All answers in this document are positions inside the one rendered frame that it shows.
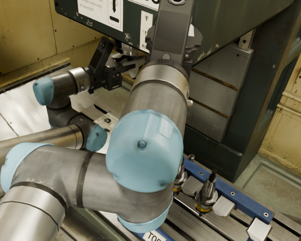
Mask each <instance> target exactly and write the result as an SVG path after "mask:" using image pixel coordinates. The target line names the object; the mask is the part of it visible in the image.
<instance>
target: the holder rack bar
mask: <svg viewBox="0 0 301 241"><path fill-rule="evenodd" d="M184 171H186V172H187V176H189V175H193V176H195V177H197V178H198V179H200V180H201V181H203V182H205V181H206V179H207V178H208V176H209V175H210V174H211V173H209V172H208V171H206V170H204V169H203V168H201V167H200V166H198V165H196V164H195V163H193V162H192V161H190V160H188V159H187V158H185V157H184ZM215 189H216V191H217V193H218V196H220V195H221V194H223V195H224V196H226V197H227V198H229V199H230V200H232V201H234V202H235V203H236V204H237V205H236V206H235V207H236V208H237V209H239V210H240V211H242V212H244V213H245V214H247V215H248V216H250V217H251V218H252V219H253V218H254V217H255V216H257V217H258V218H260V219H261V220H263V221H265V222H266V223H267V224H270V222H271V221H272V219H273V217H274V215H275V213H274V212H272V211H271V210H269V209H267V208H266V207H264V206H262V205H261V204H259V203H258V202H256V201H254V200H253V199H251V198H250V197H248V196H246V195H245V194H243V193H241V192H240V191H238V190H237V189H235V188H233V187H232V186H230V185H229V184H227V183H226V182H224V181H222V180H221V179H219V178H218V177H216V187H215Z"/></svg>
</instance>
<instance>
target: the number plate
mask: <svg viewBox="0 0 301 241"><path fill-rule="evenodd" d="M143 239H144V240H146V241H166V239H165V238H164V237H163V236H161V235H160V234H159V233H158V232H157V231H156V230H153V231H151V232H147V233H145V234H144V236H143Z"/></svg>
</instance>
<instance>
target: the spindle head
mask: <svg viewBox="0 0 301 241"><path fill-rule="evenodd" d="M293 2H294V0H195V2H194V7H193V13H192V22H191V25H193V27H196V28H197V30H198V31H199V32H200V33H201V34H202V36H203V39H202V45H201V50H200V51H199V50H197V51H196V56H194V57H193V58H192V60H193V62H192V67H194V66H196V65H197V64H199V63H200V62H202V61H204V60H205V59H207V58H209V57H210V56H212V55H213V54H215V53H217V52H218V51H220V50H221V49H223V48H225V47H226V46H228V45H229V44H231V43H232V42H234V41H236V40H237V39H239V38H240V37H242V36H244V35H245V34H247V33H248V32H250V31H252V30H254V29H255V28H257V27H258V26H260V25H261V24H263V23H265V22H266V21H268V20H269V19H271V18H273V17H274V16H276V15H277V14H279V13H281V12H282V11H284V10H285V9H287V8H288V7H290V6H291V4H292V3H293ZM54 7H55V11H56V12H57V13H58V14H61V15H63V16H65V17H67V18H69V19H71V20H73V21H75V22H78V23H80V24H82V25H84V26H87V27H89V28H91V29H93V30H95V31H97V32H100V33H102V34H104V35H106V36H108V37H111V38H113V39H115V40H117V41H119V42H122V43H124V44H126V45H128V46H130V47H133V48H135V49H137V50H139V51H141V52H144V53H146V54H149V53H147V52H145V51H143V50H141V49H140V26H141V11H144V12H147V13H150V14H153V18H152V26H154V19H155V18H156V17H157V13H158V11H156V10H153V9H151V8H148V7H145V6H142V5H139V4H137V3H134V2H132V1H129V0H123V31H120V30H117V29H115V28H113V27H110V26H108V25H106V24H103V23H101V22H99V21H96V20H94V19H92V18H89V17H87V16H85V15H82V14H80V13H79V12H78V1H77V0H54Z"/></svg>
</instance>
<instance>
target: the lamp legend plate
mask: <svg viewBox="0 0 301 241"><path fill-rule="evenodd" d="M152 18H153V14H150V13H147V12H144V11H141V26H140V49H141V50H143V51H145V52H147V53H149V50H147V49H146V44H147V43H145V36H146V35H147V31H148V29H149V28H150V27H152Z"/></svg>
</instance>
